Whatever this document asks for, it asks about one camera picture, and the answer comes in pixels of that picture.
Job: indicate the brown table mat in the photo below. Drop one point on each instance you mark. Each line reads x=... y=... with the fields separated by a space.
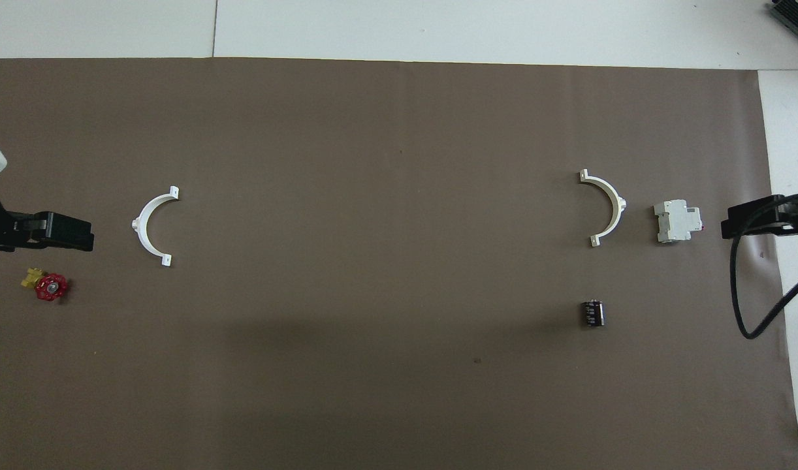
x=399 y=261

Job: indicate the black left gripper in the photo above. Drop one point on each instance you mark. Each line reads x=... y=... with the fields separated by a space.
x=27 y=234

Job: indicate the white circuit breaker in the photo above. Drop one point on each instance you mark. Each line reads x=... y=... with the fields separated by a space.
x=676 y=222

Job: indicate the black cylindrical capacitor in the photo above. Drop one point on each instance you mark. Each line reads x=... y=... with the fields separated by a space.
x=593 y=313

